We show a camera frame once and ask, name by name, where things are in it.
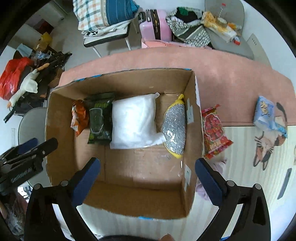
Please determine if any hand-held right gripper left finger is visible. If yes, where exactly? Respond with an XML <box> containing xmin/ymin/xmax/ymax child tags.
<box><xmin>23</xmin><ymin>158</ymin><xmax>102</xmax><ymax>241</ymax></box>

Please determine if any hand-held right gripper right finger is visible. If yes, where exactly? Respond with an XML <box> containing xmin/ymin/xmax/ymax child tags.
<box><xmin>195</xmin><ymin>158</ymin><xmax>271</xmax><ymax>241</ymax></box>

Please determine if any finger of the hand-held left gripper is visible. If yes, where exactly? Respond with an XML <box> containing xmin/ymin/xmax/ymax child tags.
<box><xmin>0</xmin><ymin>138</ymin><xmax>39</xmax><ymax>161</ymax></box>
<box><xmin>13</xmin><ymin>137</ymin><xmax>59</xmax><ymax>164</ymax></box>

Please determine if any brown cardboard box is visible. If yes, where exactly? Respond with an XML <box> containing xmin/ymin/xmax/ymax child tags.
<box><xmin>45</xmin><ymin>68</ymin><xmax>205</xmax><ymax>220</ymax></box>

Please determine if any grey chair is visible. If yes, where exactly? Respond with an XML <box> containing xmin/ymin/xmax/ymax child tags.
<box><xmin>18</xmin><ymin>107</ymin><xmax>48</xmax><ymax>149</ymax></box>

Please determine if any clear plastic bag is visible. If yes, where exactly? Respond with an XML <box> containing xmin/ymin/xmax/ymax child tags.
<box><xmin>0</xmin><ymin>181</ymin><xmax>31</xmax><ymax>237</ymax></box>

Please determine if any orange snack packet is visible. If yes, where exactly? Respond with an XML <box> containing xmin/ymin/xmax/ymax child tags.
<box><xmin>70</xmin><ymin>100</ymin><xmax>90</xmax><ymax>137</ymax></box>

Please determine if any red snack packet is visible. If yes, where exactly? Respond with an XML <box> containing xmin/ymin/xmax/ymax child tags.
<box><xmin>201</xmin><ymin>104</ymin><xmax>233</xmax><ymax>160</ymax></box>

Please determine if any green black snack packet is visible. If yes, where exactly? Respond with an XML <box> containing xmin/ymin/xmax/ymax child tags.
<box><xmin>83</xmin><ymin>92</ymin><xmax>115</xmax><ymax>144</ymax></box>

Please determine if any silver yellow pouch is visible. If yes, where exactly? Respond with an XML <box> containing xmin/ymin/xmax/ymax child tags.
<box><xmin>162</xmin><ymin>94</ymin><xmax>186</xmax><ymax>159</ymax></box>

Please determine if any white goose plush toy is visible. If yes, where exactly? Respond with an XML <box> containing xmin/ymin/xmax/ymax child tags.
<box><xmin>6</xmin><ymin>62</ymin><xmax>50</xmax><ymax>108</ymax></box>

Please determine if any red plastic bag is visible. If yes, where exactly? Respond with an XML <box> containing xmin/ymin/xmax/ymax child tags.
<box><xmin>0</xmin><ymin>57</ymin><xmax>34</xmax><ymax>100</ymax></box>

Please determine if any white plastic bag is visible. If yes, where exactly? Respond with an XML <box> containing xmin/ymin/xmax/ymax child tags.
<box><xmin>110</xmin><ymin>92</ymin><xmax>166</xmax><ymax>150</ymax></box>

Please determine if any blue tissue pack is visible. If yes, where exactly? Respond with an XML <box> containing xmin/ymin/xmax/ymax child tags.
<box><xmin>253</xmin><ymin>96</ymin><xmax>288</xmax><ymax>138</ymax></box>

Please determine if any pink blanket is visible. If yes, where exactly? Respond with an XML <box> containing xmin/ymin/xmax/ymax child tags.
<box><xmin>59</xmin><ymin>45</ymin><xmax>294</xmax><ymax>128</ymax></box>

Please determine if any yellow bag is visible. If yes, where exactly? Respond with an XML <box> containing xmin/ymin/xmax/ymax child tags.
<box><xmin>35</xmin><ymin>32</ymin><xmax>52</xmax><ymax>50</ymax></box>

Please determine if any white folding chair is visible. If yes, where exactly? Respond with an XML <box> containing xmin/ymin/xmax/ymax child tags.
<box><xmin>83</xmin><ymin>21</ymin><xmax>132</xmax><ymax>57</ymax></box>

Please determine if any grey round table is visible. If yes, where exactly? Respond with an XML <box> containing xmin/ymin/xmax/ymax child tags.
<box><xmin>205</xmin><ymin>0</ymin><xmax>255</xmax><ymax>59</ymax></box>

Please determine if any plaid pillow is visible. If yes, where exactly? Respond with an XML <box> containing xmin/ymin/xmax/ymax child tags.
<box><xmin>73</xmin><ymin>0</ymin><xmax>104</xmax><ymax>32</ymax></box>

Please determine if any patterned tote bag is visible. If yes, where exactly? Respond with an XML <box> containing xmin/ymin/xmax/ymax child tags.
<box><xmin>165</xmin><ymin>7</ymin><xmax>213</xmax><ymax>48</ymax></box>

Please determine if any white tissue pack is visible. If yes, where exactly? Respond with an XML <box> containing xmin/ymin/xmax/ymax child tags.
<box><xmin>218</xmin><ymin>25</ymin><xmax>238</xmax><ymax>42</ymax></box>

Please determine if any teal striped blanket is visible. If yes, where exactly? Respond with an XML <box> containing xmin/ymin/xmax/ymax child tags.
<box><xmin>102</xmin><ymin>0</ymin><xmax>139</xmax><ymax>26</ymax></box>

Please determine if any pink suitcase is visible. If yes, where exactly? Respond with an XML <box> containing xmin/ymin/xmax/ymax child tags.
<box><xmin>139</xmin><ymin>9</ymin><xmax>173</xmax><ymax>42</ymax></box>

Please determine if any yellow snack packet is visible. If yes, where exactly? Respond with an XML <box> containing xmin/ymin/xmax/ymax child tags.
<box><xmin>201</xmin><ymin>11</ymin><xmax>222</xmax><ymax>30</ymax></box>

